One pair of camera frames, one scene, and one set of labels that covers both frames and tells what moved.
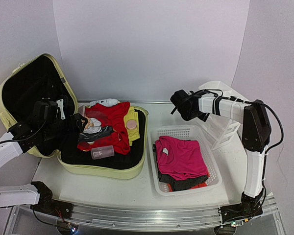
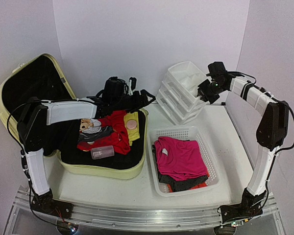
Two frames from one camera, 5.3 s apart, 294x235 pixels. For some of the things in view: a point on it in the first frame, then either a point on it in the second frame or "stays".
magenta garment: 181,159 stays
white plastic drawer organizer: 219,130 -> 178,93
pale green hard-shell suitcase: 35,101 stays
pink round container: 131,124 stays
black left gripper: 78,128 -> 140,105
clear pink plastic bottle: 102,152 stays
